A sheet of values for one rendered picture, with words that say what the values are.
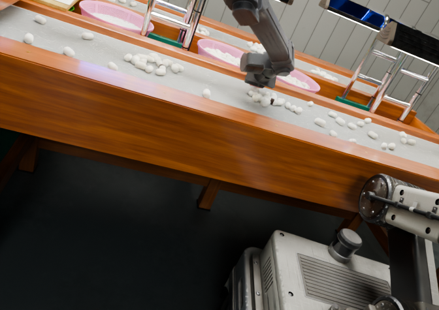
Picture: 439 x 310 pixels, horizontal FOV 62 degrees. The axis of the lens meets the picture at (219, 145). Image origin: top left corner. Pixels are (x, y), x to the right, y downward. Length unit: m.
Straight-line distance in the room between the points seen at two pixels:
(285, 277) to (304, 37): 2.31
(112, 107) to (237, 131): 0.31
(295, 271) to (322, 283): 0.08
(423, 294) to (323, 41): 2.42
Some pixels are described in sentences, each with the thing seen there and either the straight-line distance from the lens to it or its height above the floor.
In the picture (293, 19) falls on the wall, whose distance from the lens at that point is 3.02.
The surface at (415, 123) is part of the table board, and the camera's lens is 2.12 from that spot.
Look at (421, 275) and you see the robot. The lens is 0.95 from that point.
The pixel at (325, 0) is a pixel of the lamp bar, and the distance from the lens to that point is 1.84.
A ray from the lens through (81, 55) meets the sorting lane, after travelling 1.07.
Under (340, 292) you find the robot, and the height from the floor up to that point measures 0.48.
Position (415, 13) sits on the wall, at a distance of 3.28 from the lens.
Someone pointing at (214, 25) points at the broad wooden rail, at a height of 0.76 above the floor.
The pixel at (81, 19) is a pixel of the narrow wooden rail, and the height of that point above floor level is 0.76.
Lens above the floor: 1.12
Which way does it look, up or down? 27 degrees down
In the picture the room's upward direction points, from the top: 24 degrees clockwise
